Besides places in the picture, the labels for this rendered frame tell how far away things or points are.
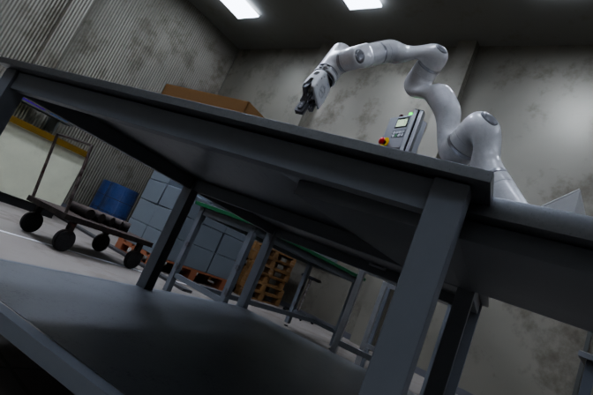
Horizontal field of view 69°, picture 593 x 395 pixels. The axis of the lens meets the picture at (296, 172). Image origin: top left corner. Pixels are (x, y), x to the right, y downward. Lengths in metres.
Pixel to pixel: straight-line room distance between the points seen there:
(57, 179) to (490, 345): 5.73
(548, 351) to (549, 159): 2.41
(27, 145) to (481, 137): 5.35
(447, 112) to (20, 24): 7.91
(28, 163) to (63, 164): 0.40
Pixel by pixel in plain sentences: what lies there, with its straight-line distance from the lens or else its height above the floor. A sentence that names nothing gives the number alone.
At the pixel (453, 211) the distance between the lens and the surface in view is 0.76.
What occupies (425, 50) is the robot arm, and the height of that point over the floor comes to 1.54.
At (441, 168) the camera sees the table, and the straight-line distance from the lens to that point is 0.75.
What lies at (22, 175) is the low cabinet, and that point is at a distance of 6.14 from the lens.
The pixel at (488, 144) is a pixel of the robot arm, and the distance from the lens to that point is 1.56.
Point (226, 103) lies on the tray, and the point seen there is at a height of 0.85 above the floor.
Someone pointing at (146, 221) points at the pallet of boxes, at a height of 0.44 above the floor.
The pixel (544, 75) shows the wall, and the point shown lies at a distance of 7.35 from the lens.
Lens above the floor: 0.57
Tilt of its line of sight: 12 degrees up
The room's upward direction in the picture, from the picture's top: 23 degrees clockwise
